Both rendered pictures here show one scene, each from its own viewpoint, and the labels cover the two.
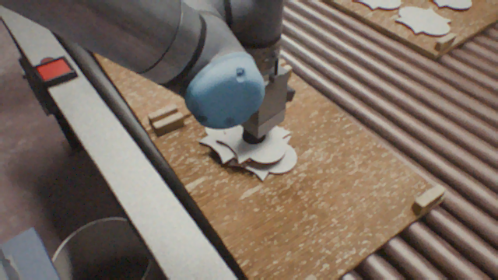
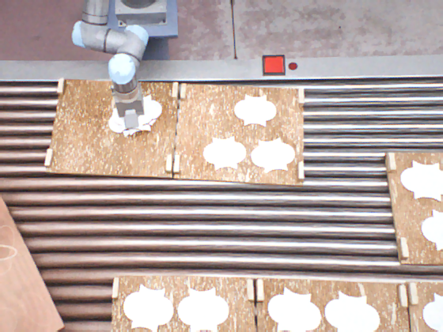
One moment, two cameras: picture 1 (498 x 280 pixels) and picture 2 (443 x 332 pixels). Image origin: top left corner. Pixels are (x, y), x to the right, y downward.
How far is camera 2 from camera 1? 2.05 m
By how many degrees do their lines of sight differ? 63
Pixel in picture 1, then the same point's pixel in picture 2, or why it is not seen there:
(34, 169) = not seen: hidden behind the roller
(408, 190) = (60, 160)
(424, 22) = (145, 303)
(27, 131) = not seen: outside the picture
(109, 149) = (188, 68)
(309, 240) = (76, 107)
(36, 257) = (160, 32)
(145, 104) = (202, 92)
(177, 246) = not seen: hidden behind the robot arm
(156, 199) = (143, 73)
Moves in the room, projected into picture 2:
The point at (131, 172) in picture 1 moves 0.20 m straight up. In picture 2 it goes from (166, 70) to (162, 38)
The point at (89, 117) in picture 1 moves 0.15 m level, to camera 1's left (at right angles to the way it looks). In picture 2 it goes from (218, 69) to (244, 39)
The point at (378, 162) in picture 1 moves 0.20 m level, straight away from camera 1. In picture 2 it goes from (81, 162) to (102, 215)
